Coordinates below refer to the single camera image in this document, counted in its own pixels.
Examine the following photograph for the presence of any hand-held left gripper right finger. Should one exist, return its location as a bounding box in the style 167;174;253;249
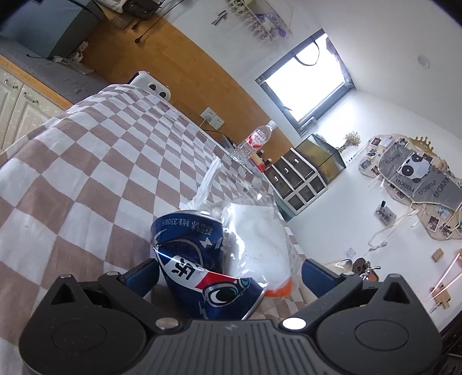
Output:
282;259;432;331

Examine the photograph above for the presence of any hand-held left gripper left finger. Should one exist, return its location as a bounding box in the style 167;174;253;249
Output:
43;259;181;331

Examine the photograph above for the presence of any crushed blue soda can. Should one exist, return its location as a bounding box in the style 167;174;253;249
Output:
151;209;264;321

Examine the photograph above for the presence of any clear plastic bag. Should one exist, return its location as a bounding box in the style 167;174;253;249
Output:
180;157;302;298

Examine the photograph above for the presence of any brown shoulder bag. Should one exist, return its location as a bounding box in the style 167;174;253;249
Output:
123;0;164;20

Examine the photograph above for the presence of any brown figurine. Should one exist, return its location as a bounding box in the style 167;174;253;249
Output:
352;257;380;282

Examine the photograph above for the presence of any dark drawer organizer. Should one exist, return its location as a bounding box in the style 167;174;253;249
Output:
263;147;328;214

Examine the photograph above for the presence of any glass fish tank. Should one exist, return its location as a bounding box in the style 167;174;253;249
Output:
294;133;347;187

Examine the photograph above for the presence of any brown white checkered blanket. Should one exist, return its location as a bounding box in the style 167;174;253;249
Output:
0;84;307;375

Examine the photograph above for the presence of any dried flower bunch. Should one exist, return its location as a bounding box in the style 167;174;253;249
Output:
337;130;362;152

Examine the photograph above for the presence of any red label water bottle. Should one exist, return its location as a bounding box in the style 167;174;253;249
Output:
234;121;278;163

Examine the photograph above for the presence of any dark framed window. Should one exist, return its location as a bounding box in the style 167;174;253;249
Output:
256;29;357;136

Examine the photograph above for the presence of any white cabinet unit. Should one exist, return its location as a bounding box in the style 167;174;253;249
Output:
0;65;69;152

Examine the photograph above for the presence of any white power strip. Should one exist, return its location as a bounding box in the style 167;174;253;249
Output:
49;53;95;76

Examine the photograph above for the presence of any grey bench cushion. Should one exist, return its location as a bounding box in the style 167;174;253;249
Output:
0;38;109;110

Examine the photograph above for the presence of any purple plush toy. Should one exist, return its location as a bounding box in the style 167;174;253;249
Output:
254;12;292;39

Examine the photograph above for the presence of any blue-grey storage box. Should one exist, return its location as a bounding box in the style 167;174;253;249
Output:
0;0;106;59

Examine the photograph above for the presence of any printed canvas tote bag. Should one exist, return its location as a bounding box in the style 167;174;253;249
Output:
94;0;126;12

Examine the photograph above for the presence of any wooden wall shelf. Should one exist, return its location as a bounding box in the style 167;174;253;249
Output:
429;249;462;310

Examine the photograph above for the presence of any photo collage wall board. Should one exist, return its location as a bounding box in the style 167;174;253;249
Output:
358;134;462;241

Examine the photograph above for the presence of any white wall socket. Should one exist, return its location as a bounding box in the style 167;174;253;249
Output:
200;107;225;131

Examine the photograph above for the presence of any black hanging cable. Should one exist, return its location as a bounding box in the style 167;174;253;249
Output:
135;14;160;44

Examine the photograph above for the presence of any white wall rack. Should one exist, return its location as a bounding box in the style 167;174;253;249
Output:
227;0;294;41

